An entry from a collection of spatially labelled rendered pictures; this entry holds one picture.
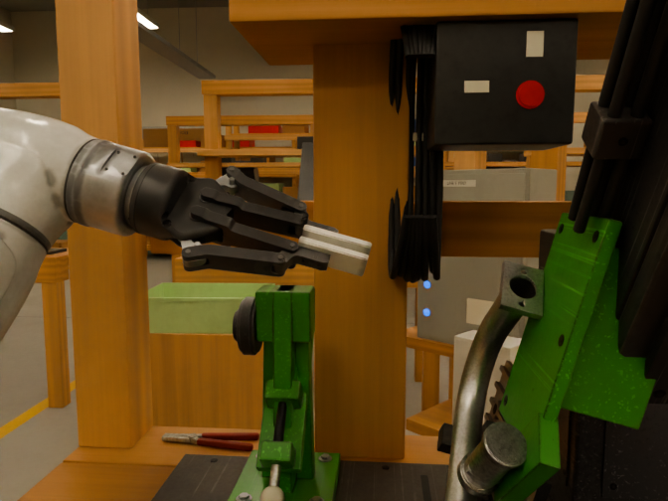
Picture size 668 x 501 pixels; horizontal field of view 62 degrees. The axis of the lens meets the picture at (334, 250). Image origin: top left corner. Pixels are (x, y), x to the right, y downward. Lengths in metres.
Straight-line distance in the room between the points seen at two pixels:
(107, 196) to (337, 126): 0.38
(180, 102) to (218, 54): 1.15
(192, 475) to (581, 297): 0.58
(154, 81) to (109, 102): 10.54
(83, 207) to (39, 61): 11.94
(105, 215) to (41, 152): 0.08
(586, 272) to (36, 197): 0.49
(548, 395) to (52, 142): 0.50
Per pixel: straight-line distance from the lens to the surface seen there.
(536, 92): 0.75
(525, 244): 0.94
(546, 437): 0.50
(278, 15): 0.74
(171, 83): 11.34
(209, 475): 0.85
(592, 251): 0.49
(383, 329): 0.85
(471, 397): 0.63
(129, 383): 0.97
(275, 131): 7.60
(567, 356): 0.49
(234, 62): 11.06
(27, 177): 0.60
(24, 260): 0.59
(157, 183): 0.57
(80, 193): 0.59
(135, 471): 0.93
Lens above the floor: 1.30
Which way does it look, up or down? 6 degrees down
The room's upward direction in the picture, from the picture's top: straight up
